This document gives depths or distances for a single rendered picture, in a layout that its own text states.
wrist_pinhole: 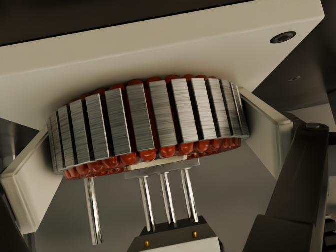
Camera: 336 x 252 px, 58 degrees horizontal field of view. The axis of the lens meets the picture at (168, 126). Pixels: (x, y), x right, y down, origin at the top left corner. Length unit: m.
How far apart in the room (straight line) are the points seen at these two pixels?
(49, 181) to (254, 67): 0.12
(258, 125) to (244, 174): 0.29
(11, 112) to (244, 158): 0.33
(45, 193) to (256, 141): 0.11
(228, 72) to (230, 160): 0.29
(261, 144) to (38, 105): 0.11
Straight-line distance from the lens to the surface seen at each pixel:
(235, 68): 0.16
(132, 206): 0.43
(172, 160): 0.21
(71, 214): 0.45
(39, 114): 0.18
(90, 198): 0.26
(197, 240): 0.21
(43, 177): 0.17
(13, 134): 0.29
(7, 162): 0.41
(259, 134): 0.16
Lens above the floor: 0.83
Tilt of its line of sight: 9 degrees down
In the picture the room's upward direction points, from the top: 169 degrees clockwise
